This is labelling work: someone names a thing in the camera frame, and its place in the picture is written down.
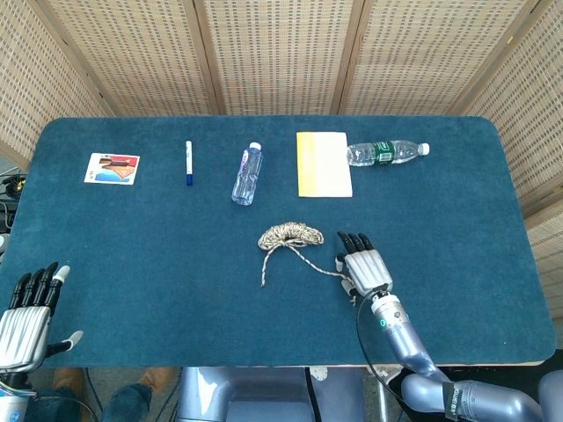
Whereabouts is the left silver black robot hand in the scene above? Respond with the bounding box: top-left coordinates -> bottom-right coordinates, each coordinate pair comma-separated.
0,261 -> 84,375

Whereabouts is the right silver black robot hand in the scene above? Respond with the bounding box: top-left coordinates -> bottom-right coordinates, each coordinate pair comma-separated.
334,230 -> 395,296

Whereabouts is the beige braided rope bundle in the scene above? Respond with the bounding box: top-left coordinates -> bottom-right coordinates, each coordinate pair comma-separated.
257,222 -> 357,307

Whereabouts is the blue jeans leg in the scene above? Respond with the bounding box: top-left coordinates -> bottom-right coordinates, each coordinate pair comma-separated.
26,386 -> 84,422
103,382 -> 153,422

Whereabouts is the yellow white notebook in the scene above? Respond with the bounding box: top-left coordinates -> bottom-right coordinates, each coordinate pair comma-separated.
296,130 -> 355,199

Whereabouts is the grey electrical device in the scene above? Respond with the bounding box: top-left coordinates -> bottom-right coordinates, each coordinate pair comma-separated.
0,200 -> 19,233

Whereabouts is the clear bottle green label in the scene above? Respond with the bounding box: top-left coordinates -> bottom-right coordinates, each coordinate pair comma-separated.
346,139 -> 431,169

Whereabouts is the metal table leg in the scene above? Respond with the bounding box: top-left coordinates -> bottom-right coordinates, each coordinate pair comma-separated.
367,365 -> 400,422

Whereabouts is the blue felt table cover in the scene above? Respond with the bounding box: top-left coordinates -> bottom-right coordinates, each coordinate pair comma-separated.
0,114 -> 558,369

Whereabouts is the brown leather shoe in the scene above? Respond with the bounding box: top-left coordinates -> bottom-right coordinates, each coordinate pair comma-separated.
140,367 -> 178,391

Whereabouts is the clear bottle pale blue label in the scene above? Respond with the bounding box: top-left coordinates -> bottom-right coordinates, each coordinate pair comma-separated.
230,141 -> 264,207

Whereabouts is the blue-grey robot torso base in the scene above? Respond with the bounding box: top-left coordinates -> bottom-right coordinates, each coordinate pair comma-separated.
175,366 -> 366,422

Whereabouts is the woven bamboo screen panel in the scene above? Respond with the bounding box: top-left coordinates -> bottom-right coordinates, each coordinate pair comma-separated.
0,0 -> 111,171
523,197 -> 563,326
457,0 -> 563,216
193,0 -> 366,116
33,0 -> 225,118
336,0 -> 542,116

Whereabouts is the illustrated picture card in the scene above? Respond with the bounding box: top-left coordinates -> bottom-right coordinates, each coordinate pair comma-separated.
84,152 -> 141,186

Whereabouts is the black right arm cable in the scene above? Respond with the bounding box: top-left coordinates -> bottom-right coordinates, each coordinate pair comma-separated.
355,285 -> 408,401

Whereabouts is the black yellow cable bundle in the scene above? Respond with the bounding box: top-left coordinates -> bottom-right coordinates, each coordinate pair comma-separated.
0,173 -> 27,197

